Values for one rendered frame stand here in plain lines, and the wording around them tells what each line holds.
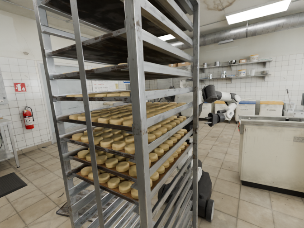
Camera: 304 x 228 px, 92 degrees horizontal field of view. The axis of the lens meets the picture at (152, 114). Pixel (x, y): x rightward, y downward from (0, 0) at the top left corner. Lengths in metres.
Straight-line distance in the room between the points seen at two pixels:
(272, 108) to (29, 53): 6.47
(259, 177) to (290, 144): 0.53
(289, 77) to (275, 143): 4.12
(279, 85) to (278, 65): 0.62
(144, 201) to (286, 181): 2.11
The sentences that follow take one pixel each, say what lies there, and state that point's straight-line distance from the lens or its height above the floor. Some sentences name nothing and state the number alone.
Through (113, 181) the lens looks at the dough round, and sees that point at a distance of 0.68.
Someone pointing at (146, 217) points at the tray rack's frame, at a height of 0.95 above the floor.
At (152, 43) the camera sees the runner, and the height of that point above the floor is 1.49.
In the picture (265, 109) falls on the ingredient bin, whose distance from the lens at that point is 5.53.
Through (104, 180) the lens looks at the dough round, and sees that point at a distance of 0.72.
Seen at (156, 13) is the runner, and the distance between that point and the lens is 0.60.
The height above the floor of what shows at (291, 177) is 0.25.
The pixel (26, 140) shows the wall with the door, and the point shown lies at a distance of 4.49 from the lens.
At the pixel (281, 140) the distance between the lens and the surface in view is 2.25.
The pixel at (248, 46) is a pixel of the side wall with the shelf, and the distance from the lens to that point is 6.22.
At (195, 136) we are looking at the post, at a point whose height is 1.02.
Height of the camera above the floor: 1.35
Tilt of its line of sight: 10 degrees down
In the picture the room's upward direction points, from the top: 3 degrees counter-clockwise
